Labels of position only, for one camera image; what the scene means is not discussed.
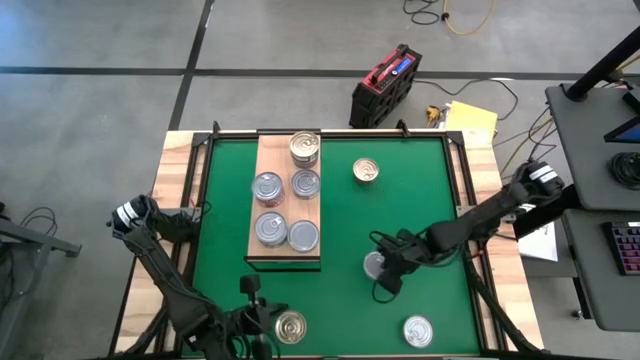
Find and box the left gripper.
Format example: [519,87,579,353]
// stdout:
[214,273,290,360]

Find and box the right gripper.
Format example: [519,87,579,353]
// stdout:
[370,229,436,296]

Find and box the green-label silver-lid can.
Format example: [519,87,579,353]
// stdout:
[290,168,322,200]

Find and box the silver pull-tab lid can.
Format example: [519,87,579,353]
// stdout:
[402,314,435,350]

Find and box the white paper sheet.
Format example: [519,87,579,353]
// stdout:
[517,221,560,263]

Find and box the yellow plug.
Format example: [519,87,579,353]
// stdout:
[424,103,444,129]

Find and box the yellow envelope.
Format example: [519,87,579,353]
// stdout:
[444,100,499,139]

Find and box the red and black tool case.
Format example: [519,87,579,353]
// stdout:
[348,43,424,130]

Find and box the grey keypad desk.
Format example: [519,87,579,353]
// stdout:
[562,207,640,332]

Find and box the grey metal stand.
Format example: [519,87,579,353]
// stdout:
[0,202,83,360]

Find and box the keypad with coloured keys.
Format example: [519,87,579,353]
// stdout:
[602,221,640,277]

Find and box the tablet with blue screen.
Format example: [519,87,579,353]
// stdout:
[603,89,640,145]

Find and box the black pole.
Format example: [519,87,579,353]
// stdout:
[566,24,640,103]

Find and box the wooden shelf black frame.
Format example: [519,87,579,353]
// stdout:
[244,127,323,271]

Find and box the black cable bundle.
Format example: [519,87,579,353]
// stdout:
[492,107,559,171]

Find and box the black tool case cable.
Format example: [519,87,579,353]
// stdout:
[413,77,520,123]

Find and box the yellow floor cable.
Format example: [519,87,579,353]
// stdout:
[442,0,496,37]

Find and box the thin black floor cable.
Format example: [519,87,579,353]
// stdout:
[18,206,59,236]

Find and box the black floor cable loop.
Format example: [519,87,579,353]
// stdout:
[402,0,451,26]

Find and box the coiled black cable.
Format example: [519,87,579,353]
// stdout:
[609,151,640,191]

